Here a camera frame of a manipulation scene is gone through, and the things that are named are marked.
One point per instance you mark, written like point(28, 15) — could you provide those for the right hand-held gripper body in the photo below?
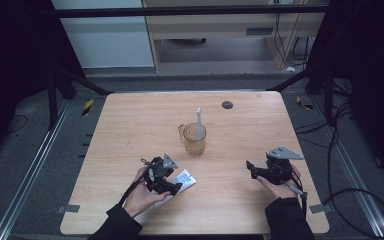
point(280, 166)

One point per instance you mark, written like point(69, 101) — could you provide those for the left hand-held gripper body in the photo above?
point(161, 168)

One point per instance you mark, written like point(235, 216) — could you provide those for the white blue toothpaste tube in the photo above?
point(186, 180)

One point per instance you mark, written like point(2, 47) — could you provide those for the clear amber cup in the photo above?
point(195, 143)

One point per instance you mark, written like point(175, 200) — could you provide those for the white electric toothbrush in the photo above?
point(199, 123)

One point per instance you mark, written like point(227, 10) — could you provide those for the person's right hand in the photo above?
point(280, 190)

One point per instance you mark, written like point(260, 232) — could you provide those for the person's left hand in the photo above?
point(143, 196)

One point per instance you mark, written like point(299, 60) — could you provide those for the grey round table grommet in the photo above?
point(227, 105)

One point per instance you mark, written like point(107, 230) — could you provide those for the yellow black tape strip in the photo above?
point(303, 103)
point(87, 107)

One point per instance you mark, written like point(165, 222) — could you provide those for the black metal stand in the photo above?
point(51, 100)
point(328, 93)

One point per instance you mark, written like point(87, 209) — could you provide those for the small white floor object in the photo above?
point(290, 69)

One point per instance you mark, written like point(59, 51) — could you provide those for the white cabinet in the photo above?
point(106, 43)

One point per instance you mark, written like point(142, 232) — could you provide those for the dark curtain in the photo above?
point(373, 66)
point(10, 66)

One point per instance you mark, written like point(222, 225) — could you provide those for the light wooden desk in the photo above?
point(213, 28)

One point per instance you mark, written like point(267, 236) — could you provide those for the grey table bracket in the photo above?
point(68, 209)
point(320, 208)

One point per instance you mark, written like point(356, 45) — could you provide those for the aluminium floor rail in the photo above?
point(356, 180)
point(33, 166)

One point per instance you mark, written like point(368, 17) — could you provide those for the black horizontal frame bar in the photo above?
point(180, 11)

